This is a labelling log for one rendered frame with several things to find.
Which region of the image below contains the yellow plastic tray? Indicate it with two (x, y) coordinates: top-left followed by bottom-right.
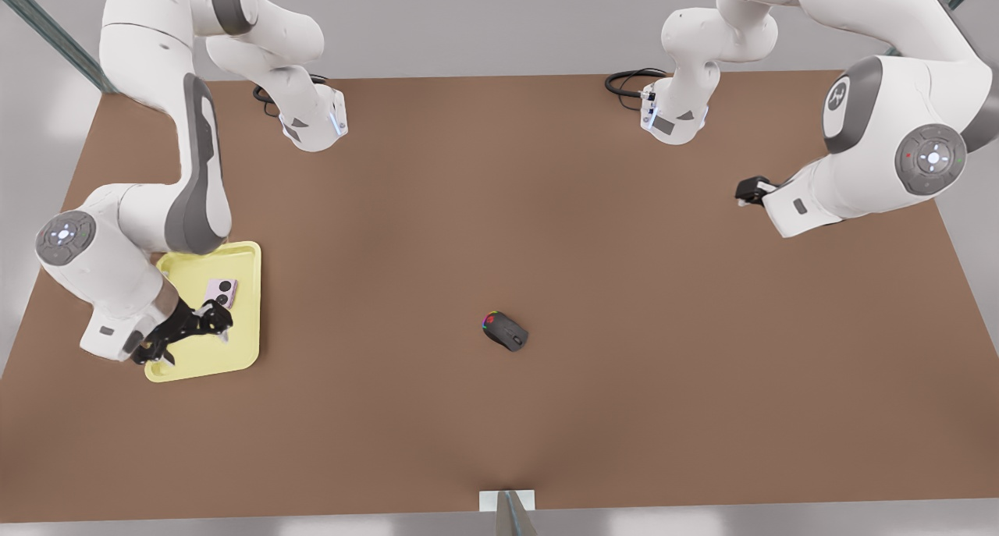
(144, 241), (262, 383)

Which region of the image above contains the black cable loop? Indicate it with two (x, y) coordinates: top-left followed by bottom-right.
(604, 68), (670, 112)
(252, 74), (330, 119)

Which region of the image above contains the black computer mouse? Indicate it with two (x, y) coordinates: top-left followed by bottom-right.
(482, 311), (530, 353)

